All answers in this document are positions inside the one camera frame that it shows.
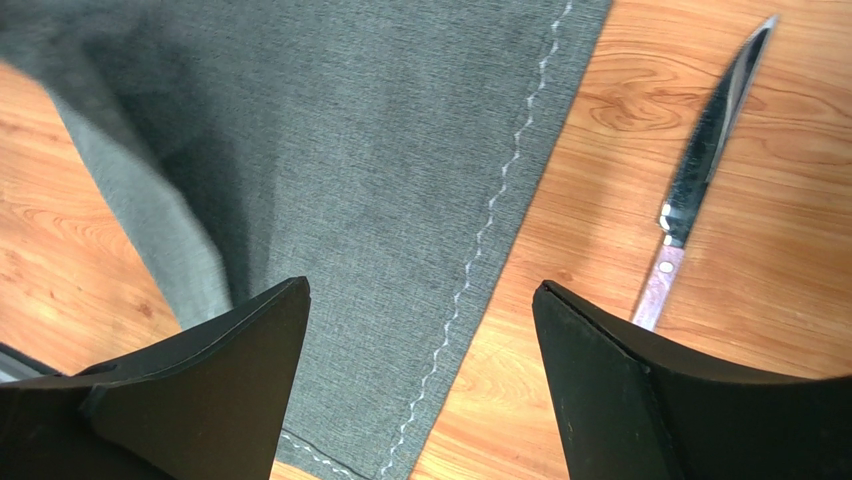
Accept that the grey felt napkin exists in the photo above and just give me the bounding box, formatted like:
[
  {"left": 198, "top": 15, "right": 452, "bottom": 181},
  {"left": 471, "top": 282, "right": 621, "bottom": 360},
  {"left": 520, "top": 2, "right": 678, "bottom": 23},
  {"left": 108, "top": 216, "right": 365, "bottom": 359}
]
[{"left": 1, "top": 1, "right": 610, "bottom": 479}]

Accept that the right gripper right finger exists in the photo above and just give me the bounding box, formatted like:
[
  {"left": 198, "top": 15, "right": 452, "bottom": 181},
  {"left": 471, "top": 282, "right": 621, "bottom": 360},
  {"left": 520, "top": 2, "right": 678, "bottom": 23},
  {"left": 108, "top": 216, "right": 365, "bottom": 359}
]
[{"left": 532, "top": 281, "right": 851, "bottom": 479}]

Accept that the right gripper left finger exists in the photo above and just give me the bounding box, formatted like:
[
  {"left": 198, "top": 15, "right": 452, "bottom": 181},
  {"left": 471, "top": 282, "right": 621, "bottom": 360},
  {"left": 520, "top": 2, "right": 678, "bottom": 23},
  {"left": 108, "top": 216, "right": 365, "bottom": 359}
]
[{"left": 1, "top": 277, "right": 311, "bottom": 479}]

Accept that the knife with pink handle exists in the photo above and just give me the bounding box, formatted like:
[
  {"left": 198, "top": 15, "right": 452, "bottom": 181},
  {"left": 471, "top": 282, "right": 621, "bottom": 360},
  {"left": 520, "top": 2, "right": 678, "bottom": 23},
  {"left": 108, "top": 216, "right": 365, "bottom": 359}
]
[{"left": 630, "top": 13, "right": 780, "bottom": 331}]

